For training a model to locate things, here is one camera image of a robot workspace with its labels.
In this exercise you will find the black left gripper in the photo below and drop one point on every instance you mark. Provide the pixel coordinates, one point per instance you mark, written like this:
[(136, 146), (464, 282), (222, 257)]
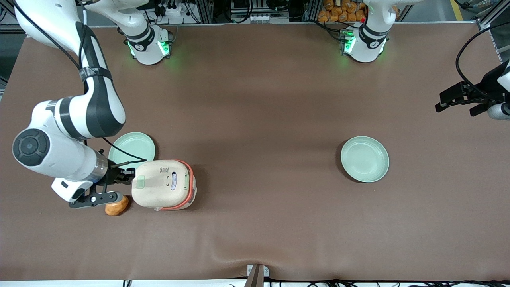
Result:
[(487, 84)]

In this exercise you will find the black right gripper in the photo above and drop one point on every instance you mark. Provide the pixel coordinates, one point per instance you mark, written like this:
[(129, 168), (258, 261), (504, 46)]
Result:
[(114, 174)]

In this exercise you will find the white rice cooker orange rim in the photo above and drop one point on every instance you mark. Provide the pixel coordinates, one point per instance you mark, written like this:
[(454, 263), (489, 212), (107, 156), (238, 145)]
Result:
[(163, 185)]

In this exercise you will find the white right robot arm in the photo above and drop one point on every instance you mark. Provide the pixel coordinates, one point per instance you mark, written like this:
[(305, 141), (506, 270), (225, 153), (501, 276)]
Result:
[(99, 107)]

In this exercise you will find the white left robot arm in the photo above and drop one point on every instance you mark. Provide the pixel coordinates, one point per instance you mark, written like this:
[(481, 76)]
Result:
[(366, 46)]

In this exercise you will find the pale green plate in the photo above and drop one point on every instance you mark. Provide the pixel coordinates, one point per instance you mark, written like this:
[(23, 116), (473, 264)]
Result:
[(364, 159), (135, 143)]

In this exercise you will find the brown potato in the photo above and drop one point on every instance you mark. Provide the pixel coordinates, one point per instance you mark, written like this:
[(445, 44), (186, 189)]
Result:
[(115, 209)]

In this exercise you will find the brown table cover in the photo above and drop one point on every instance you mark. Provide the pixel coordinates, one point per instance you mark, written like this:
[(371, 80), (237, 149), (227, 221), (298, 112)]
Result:
[(255, 111)]

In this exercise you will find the orange bread pile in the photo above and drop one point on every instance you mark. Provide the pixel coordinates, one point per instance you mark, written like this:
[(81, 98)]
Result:
[(338, 10)]

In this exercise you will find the white power strip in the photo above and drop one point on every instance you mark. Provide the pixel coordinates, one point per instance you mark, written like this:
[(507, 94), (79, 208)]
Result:
[(171, 12)]

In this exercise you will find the grey equipment box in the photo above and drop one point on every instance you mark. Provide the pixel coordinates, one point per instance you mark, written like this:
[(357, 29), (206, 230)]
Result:
[(259, 12)]

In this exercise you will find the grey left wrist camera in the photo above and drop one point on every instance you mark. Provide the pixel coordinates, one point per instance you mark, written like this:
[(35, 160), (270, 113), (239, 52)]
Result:
[(499, 111)]

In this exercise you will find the aluminium frame post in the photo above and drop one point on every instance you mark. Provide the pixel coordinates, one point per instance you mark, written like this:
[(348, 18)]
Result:
[(492, 14), (6, 18)]

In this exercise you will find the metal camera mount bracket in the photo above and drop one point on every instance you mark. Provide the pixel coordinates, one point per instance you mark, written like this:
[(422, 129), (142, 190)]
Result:
[(257, 275)]

